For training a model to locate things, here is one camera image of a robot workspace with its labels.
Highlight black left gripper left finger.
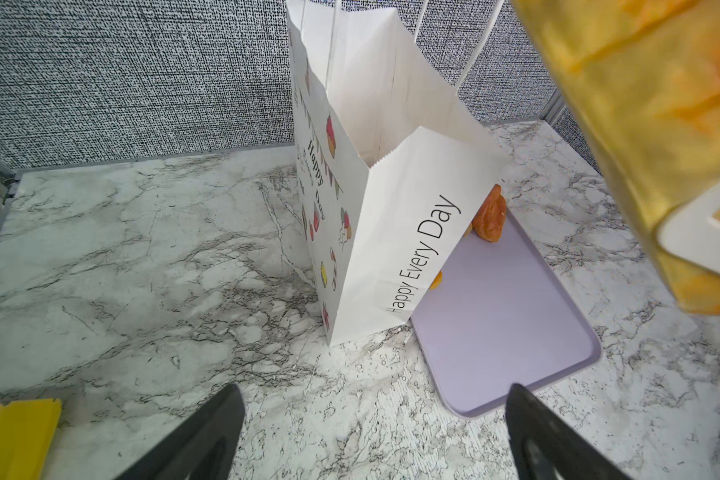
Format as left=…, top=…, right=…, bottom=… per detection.
left=119, top=383, right=245, bottom=480

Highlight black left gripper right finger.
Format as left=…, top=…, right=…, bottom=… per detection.
left=505, top=383, right=627, bottom=479

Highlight white printed paper bag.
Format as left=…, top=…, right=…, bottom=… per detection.
left=286, top=1, right=507, bottom=346

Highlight long striped croissant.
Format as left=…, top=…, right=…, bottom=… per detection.
left=513, top=1, right=720, bottom=315

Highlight lilac plastic tray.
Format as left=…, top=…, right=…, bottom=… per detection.
left=411, top=215, right=602, bottom=419

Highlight yellow plastic tool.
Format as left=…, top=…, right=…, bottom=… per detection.
left=0, top=399, right=62, bottom=479

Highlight dark orange triangular pastry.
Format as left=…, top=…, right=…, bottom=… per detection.
left=471, top=184, right=507, bottom=243

